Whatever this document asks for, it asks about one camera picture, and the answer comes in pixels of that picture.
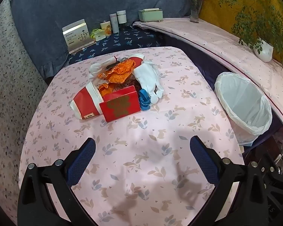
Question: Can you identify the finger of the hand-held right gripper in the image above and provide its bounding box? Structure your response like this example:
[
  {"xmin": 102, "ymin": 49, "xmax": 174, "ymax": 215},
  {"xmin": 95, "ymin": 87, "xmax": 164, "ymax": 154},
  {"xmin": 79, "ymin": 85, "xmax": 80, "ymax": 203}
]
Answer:
[{"xmin": 265, "ymin": 162, "xmax": 283, "ymax": 217}]

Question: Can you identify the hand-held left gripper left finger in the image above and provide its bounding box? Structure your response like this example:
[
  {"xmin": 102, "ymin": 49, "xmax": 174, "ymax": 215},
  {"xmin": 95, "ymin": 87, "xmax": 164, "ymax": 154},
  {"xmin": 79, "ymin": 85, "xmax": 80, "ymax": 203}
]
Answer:
[{"xmin": 18, "ymin": 138, "xmax": 96, "ymax": 226}]

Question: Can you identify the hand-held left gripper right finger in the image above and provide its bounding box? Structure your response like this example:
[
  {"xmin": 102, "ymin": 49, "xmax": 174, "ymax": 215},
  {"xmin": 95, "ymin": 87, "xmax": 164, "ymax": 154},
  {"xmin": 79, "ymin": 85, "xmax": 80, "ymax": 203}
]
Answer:
[{"xmin": 190, "ymin": 135, "xmax": 267, "ymax": 226}]

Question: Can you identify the trash bin with white liner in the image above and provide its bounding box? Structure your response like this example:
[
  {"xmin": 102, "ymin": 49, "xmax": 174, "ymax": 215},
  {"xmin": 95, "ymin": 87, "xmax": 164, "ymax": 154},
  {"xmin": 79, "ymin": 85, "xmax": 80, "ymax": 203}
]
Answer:
[{"xmin": 214, "ymin": 72, "xmax": 273, "ymax": 146}]

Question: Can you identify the orange plastic bag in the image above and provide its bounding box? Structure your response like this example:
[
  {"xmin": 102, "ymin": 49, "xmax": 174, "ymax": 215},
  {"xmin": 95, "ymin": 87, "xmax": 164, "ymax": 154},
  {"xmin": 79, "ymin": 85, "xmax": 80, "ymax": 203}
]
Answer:
[{"xmin": 98, "ymin": 60, "xmax": 138, "ymax": 97}]

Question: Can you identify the red and white bag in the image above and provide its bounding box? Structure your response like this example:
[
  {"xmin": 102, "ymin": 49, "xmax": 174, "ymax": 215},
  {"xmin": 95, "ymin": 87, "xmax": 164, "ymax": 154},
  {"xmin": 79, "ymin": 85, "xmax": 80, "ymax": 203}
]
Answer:
[{"xmin": 69, "ymin": 80, "xmax": 105, "ymax": 120}]

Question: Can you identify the pink rabbit print tablecloth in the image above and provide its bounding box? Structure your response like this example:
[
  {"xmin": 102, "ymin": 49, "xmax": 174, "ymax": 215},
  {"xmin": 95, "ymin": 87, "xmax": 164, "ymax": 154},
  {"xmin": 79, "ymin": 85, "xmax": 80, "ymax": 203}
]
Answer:
[{"xmin": 18, "ymin": 46, "xmax": 245, "ymax": 226}]

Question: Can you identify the red gold patterned box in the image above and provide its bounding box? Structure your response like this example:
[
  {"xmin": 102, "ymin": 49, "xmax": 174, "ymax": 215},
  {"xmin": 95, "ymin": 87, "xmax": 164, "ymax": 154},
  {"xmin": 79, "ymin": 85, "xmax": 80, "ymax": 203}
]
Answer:
[{"xmin": 99, "ymin": 85, "xmax": 141, "ymax": 123}]

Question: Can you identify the white glove behind pile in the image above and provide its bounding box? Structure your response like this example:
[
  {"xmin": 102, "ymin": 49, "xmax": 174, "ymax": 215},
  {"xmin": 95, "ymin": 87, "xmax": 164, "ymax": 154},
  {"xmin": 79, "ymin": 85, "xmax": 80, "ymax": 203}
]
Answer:
[{"xmin": 89, "ymin": 56, "xmax": 118, "ymax": 83}]

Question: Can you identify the white waffle towel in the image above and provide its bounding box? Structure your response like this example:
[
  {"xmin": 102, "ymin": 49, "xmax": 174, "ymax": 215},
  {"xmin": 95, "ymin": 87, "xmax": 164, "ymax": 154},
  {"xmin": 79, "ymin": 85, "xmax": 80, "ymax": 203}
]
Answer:
[{"xmin": 134, "ymin": 60, "xmax": 165, "ymax": 104}]

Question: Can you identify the red white paper cup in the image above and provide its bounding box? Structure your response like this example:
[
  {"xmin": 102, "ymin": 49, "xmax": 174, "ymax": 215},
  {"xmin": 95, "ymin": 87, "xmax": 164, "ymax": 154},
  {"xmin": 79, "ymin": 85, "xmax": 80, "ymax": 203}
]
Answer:
[{"xmin": 128, "ymin": 54, "xmax": 146, "ymax": 69}]

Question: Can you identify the pink bedding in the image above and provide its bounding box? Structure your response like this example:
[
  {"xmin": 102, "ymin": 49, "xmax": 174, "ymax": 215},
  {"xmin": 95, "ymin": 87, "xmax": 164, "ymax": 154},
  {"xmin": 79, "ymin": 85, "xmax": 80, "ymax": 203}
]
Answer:
[{"xmin": 132, "ymin": 18, "xmax": 283, "ymax": 134}]

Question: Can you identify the white display box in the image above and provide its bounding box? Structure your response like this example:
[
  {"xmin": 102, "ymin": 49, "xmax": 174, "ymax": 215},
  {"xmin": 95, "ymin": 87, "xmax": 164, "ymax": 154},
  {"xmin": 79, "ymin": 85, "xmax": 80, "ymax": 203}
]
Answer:
[{"xmin": 62, "ymin": 19, "xmax": 96, "ymax": 54}]

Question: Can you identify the potted plant in white pot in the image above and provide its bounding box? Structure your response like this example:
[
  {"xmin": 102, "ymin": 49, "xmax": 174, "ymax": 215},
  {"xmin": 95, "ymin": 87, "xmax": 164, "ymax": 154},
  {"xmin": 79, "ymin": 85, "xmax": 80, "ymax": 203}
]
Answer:
[{"xmin": 218, "ymin": 0, "xmax": 283, "ymax": 63}]

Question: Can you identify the green packet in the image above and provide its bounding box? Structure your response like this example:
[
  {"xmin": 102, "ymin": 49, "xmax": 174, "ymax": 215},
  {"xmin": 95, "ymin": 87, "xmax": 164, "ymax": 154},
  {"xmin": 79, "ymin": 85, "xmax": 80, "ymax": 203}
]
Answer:
[{"xmin": 90, "ymin": 28, "xmax": 105, "ymax": 41}]

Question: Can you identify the navy floral cloth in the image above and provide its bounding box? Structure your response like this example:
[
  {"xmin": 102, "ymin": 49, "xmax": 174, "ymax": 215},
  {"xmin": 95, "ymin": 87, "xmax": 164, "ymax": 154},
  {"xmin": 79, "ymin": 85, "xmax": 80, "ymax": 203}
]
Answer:
[{"xmin": 68, "ymin": 25, "xmax": 165, "ymax": 64}]

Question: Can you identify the orange flower print tin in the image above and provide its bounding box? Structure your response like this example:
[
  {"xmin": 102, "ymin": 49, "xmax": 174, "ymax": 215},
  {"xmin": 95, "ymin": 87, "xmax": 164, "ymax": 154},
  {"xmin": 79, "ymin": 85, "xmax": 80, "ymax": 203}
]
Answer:
[{"xmin": 100, "ymin": 20, "xmax": 112, "ymax": 37}]

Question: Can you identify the slim white bottle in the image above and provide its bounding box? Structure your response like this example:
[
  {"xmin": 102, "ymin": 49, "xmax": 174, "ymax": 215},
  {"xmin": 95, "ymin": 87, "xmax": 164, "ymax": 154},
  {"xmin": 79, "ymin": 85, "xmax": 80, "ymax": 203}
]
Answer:
[{"xmin": 109, "ymin": 14, "xmax": 119, "ymax": 34}]

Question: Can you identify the glass vase with pink flowers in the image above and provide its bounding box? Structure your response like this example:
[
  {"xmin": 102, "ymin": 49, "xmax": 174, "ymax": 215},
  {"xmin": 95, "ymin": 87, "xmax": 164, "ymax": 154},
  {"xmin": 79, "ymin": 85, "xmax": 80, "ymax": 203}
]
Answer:
[{"xmin": 183, "ymin": 0, "xmax": 207, "ymax": 23}]

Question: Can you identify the yellow cloth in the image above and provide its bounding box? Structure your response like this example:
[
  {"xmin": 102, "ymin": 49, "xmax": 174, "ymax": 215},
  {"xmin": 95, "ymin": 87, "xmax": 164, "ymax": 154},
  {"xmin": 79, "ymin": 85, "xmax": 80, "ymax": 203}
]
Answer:
[{"xmin": 199, "ymin": 0, "xmax": 283, "ymax": 63}]

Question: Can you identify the white canister with grey lid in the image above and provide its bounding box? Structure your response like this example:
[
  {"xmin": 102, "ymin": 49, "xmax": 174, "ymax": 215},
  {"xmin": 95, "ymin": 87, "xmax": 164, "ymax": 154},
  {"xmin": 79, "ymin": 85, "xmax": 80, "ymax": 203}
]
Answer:
[{"xmin": 116, "ymin": 10, "xmax": 127, "ymax": 24}]

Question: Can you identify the green tissue box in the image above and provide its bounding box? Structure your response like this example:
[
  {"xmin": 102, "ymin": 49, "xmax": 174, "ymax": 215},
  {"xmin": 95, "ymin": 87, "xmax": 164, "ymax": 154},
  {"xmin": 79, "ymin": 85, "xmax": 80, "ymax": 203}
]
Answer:
[{"xmin": 138, "ymin": 8, "xmax": 163, "ymax": 23}]

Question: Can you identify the blue grey blanket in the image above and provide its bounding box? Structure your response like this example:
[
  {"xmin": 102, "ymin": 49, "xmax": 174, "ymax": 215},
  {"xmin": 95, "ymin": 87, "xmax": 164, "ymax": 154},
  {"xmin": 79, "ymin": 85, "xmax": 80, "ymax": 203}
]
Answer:
[{"xmin": 9, "ymin": 0, "xmax": 205, "ymax": 79}]

